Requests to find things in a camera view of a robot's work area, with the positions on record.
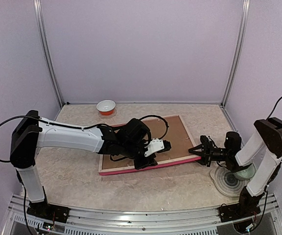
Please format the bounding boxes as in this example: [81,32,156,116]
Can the left aluminium corner post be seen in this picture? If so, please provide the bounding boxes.
[33,0,65,108]

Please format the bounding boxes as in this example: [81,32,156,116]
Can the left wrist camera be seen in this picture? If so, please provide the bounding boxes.
[144,139,171,157]

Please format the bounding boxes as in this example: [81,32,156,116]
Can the orange white bowl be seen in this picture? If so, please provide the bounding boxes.
[96,100,116,116]

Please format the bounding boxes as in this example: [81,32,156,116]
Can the green ceramic bowl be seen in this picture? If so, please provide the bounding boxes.
[234,164,256,181]

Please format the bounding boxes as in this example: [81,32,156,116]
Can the pink wooden picture frame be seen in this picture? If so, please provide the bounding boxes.
[98,114,202,176]

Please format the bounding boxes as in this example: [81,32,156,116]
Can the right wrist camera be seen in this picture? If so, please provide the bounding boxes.
[200,135,214,147]

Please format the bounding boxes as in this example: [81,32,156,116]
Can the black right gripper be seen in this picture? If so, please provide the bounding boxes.
[188,141,231,167]

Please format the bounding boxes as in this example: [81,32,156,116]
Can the right aluminium corner post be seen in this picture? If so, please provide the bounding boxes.
[221,0,250,109]

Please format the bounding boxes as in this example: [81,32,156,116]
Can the white swirl plate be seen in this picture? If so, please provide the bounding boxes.
[210,166,250,198]

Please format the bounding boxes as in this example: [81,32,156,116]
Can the aluminium corner post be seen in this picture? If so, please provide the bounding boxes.
[221,0,250,109]
[33,0,65,108]

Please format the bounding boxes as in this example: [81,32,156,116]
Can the aluminium front rail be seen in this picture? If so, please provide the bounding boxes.
[7,193,282,235]

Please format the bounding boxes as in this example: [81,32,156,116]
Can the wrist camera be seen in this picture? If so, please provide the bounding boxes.
[200,135,214,147]
[144,139,171,157]

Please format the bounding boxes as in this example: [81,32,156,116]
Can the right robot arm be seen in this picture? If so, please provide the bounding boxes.
[188,117,282,217]

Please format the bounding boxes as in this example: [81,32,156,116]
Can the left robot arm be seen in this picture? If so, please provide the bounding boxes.
[10,110,164,218]

